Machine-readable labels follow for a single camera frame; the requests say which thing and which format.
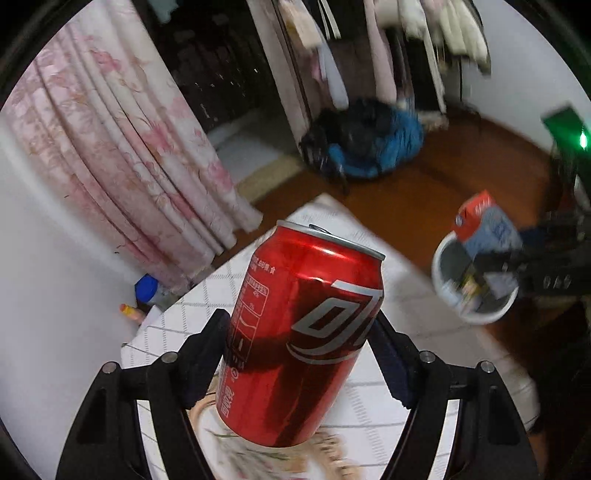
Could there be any red cola can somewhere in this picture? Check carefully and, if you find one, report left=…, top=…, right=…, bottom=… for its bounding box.
left=216, top=221, right=385, bottom=448

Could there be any white round trash bin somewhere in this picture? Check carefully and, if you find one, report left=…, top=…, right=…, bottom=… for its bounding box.
left=432, top=232, right=518, bottom=325

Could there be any blue cap bottle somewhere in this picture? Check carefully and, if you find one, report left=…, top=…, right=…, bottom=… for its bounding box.
left=134, top=274, right=175, bottom=311

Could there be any blue sleeping bag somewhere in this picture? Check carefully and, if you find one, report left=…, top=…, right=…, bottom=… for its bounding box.
left=300, top=99, right=425, bottom=181

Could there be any white clothes rack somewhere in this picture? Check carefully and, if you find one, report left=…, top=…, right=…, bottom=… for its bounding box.
left=248, top=1, right=491, bottom=140

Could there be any pink floral curtain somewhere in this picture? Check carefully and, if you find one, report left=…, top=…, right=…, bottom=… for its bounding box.
left=4, top=1, right=263, bottom=291

